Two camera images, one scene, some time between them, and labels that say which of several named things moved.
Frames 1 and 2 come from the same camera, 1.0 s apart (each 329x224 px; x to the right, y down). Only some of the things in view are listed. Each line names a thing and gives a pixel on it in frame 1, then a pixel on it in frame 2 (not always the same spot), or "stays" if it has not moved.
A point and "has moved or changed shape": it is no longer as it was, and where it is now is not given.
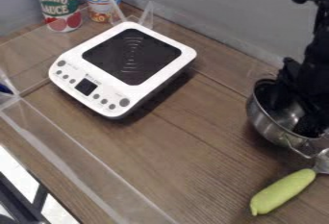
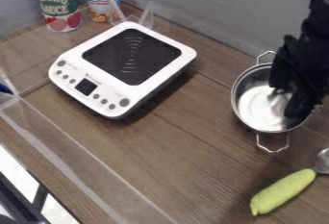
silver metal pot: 276,117 has moved or changed shape
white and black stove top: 118,71 stays
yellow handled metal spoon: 282,190 stays
